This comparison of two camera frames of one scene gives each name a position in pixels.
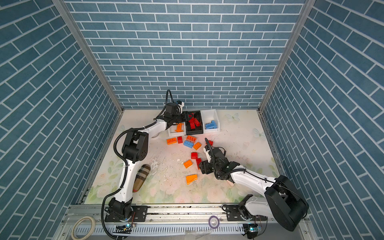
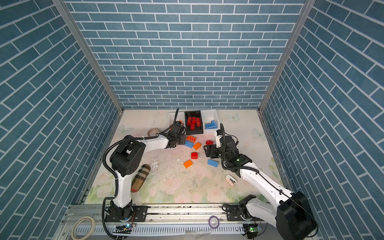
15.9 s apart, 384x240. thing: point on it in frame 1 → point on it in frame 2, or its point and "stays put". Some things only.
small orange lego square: (197, 146) stays put
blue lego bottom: (214, 124) stays put
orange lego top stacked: (191, 138) stays put
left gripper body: (178, 118) → (180, 140)
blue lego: (209, 126) stays put
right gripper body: (210, 167) → (217, 153)
